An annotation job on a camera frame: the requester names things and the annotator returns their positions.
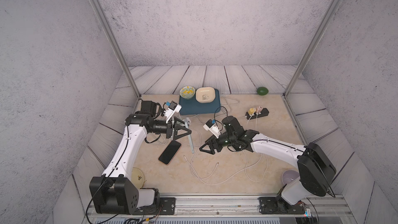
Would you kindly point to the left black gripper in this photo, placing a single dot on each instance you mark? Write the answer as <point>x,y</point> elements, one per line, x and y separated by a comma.
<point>177,137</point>

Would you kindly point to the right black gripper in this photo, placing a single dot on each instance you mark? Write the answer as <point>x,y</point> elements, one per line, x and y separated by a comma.
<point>210,142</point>

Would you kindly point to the pink case phone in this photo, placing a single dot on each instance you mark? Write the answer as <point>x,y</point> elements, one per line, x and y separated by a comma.
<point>169,153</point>

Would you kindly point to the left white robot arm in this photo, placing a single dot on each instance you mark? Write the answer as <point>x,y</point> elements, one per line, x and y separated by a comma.
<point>113,192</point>

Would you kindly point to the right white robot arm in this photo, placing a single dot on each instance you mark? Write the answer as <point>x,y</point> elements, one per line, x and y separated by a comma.
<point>316,171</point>

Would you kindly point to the dark blue mat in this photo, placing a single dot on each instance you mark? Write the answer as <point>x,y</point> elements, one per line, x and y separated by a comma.
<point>193,107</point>

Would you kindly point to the small patterned bowl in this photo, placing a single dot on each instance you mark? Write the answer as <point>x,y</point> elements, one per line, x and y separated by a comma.
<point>187,92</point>

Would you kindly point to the cream square dish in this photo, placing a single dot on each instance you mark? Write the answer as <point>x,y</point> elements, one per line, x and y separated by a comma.
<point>205,95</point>

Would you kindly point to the black power strip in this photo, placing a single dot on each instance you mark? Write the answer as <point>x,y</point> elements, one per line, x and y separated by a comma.
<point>255,113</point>

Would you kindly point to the yellow charger plug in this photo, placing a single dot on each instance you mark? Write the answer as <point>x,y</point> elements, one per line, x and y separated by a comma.
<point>252,111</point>

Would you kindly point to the pink charger plug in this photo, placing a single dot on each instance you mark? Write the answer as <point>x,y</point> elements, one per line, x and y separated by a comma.
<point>259,109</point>

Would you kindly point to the yellow plate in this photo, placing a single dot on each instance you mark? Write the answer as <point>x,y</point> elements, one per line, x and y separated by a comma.
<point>137,178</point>

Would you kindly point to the green round fruit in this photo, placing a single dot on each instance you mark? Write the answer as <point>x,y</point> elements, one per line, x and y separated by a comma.
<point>262,91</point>

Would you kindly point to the purple bowl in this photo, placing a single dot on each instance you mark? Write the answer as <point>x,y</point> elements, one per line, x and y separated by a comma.
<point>289,176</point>

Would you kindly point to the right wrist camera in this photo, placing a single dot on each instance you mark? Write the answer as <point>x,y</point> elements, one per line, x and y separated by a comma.
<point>211,126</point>

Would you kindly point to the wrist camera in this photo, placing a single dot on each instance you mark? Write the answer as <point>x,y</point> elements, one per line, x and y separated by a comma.
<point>172,108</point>
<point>211,126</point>

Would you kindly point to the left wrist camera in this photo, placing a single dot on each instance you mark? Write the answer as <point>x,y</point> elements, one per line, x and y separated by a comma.
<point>172,108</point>

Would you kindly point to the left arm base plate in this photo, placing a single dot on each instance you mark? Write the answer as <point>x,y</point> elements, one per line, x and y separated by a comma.
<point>161,206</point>

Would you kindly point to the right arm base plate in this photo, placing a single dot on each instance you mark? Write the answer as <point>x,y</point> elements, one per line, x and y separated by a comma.
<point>276,205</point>

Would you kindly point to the left aluminium frame post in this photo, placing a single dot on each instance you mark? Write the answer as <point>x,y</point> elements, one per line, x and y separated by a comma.
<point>96,5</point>

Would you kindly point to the aluminium frame post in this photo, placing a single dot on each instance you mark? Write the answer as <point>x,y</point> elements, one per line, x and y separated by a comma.
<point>321,29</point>
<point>96,5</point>

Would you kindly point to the right aluminium frame post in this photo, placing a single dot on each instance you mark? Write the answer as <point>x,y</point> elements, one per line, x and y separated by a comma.
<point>321,29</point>

